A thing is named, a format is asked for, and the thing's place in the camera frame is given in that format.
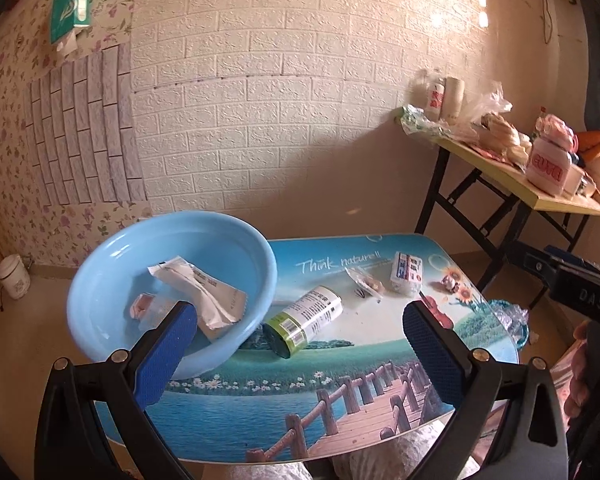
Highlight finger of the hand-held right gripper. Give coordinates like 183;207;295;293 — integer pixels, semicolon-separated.
509;240;556;288
544;245;600;281

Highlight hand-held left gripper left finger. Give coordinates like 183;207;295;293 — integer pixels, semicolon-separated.
34;301;199;480

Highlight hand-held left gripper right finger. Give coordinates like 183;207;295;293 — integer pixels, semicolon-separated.
402;301;570;480

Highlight small pink item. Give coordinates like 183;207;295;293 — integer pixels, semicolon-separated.
129;294;153;321

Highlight long white paper packet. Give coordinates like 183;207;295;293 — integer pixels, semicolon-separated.
146;256;247;343

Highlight light blue plastic basin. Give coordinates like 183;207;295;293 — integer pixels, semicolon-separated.
66;211;278;381

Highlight white bottle with green label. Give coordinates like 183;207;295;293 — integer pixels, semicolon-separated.
261;286;345;359

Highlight white square container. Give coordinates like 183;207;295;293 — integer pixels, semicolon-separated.
562;162;588;196

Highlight person's right hand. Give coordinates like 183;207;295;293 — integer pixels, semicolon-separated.
562;320;600;418

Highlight yellow folding table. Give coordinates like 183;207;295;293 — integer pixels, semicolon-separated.
395;110;600;306

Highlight waste bin with plastic liner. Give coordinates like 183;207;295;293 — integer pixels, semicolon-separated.
487;299;531;348

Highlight pink blanket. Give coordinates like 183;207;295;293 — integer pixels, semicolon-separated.
547;337;578;401

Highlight pink water bottle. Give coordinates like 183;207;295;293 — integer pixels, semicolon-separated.
524;114;580;197

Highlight small clear plastic bag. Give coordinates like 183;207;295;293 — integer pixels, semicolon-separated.
345;265;386;303

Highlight grey velvet trousers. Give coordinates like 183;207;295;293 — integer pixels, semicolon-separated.
225;417;481;480

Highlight red flat packet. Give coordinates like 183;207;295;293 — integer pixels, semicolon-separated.
467;142;511;161

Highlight landscape print lap table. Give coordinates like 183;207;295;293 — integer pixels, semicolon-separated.
92;232;521;463

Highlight plastic bag of bread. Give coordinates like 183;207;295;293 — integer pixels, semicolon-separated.
455;82;531;171

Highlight white ceramic jar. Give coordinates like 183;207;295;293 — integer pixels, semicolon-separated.
0;254;31;301

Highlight green printed plastic bag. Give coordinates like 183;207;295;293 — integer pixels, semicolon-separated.
400;104;448;136

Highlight stack of paper cups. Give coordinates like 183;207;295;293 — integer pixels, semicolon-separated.
444;77;466;123

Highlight green tissue box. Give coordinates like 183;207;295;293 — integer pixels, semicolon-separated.
50;0;93;56

